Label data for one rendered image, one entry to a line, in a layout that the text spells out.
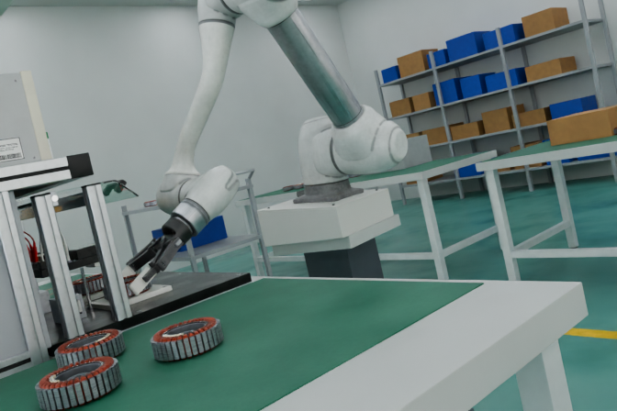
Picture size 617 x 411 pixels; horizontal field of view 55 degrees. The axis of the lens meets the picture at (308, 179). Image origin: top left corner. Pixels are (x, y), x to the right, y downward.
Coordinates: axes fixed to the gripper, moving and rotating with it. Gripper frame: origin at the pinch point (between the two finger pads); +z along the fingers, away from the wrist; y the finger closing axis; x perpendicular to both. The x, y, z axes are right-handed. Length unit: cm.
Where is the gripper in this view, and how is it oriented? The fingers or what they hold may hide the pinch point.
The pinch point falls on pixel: (127, 284)
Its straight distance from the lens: 151.1
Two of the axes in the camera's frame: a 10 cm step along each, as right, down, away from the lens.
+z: -5.3, 6.5, -5.4
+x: -5.6, -7.5, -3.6
